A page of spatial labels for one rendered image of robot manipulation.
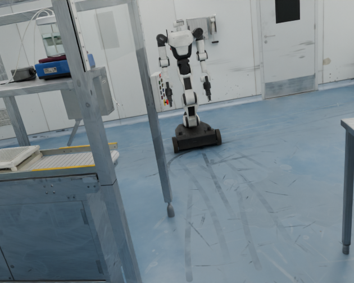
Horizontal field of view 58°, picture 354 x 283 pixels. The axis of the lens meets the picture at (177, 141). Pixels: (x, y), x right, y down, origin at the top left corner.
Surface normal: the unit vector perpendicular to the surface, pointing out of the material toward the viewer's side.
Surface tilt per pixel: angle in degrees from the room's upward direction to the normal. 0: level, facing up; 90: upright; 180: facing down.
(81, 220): 90
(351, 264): 0
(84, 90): 90
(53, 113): 90
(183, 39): 90
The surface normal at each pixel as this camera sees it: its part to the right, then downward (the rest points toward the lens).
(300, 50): 0.10, 0.34
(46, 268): -0.15, 0.37
